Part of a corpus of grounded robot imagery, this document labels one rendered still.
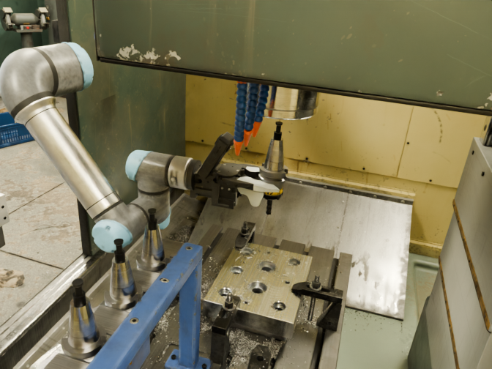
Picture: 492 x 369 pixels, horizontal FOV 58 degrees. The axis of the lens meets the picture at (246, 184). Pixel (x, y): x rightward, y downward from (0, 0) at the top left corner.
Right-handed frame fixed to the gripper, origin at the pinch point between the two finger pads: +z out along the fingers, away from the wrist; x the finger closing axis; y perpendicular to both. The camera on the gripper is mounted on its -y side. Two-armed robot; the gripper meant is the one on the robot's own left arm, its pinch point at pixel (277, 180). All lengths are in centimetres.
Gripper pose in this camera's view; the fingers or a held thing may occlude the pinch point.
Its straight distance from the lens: 98.0
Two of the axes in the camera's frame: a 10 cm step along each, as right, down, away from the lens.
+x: -2.7, 4.1, -8.7
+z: 9.6, 1.7, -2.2
